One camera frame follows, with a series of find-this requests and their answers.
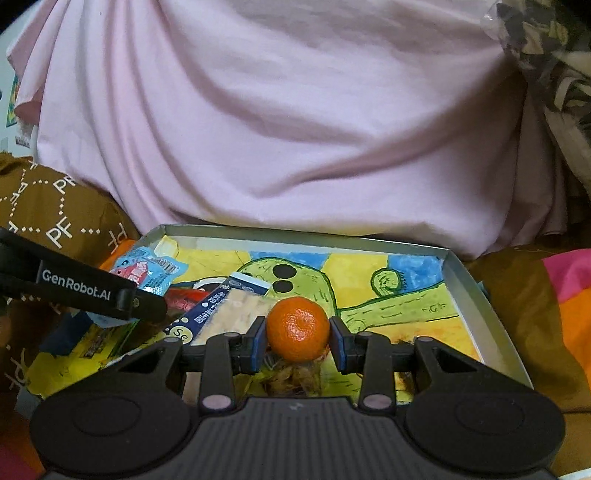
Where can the blue cracker packet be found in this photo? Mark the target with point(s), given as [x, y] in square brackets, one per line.
[226, 314]

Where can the clear packet of brown snack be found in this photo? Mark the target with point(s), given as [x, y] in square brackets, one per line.
[291, 377]

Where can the yellow snack packet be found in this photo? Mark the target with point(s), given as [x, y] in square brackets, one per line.
[101, 346]

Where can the camouflage cloth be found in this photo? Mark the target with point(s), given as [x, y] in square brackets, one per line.
[554, 60]

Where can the tangerine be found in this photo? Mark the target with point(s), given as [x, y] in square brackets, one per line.
[298, 330]

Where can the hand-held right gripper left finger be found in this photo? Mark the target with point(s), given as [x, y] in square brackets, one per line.
[259, 344]

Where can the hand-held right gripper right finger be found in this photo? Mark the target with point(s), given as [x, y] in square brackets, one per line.
[337, 344]

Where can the brown patterned pillow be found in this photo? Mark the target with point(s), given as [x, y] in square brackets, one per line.
[60, 212]

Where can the colourful cartoon blanket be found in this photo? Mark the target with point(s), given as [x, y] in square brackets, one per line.
[563, 304]

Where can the grey tray with cartoon drawing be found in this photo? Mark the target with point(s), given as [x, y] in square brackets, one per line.
[415, 295]

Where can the light blue snack packet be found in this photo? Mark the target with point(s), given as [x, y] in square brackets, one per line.
[147, 270]

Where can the cartoon wall poster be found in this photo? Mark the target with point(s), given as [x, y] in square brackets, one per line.
[11, 106]

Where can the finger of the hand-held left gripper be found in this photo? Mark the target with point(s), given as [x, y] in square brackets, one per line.
[145, 307]

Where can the red snack packet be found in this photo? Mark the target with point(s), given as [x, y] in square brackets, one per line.
[182, 301]

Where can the pink sheet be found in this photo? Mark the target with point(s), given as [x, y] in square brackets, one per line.
[300, 115]

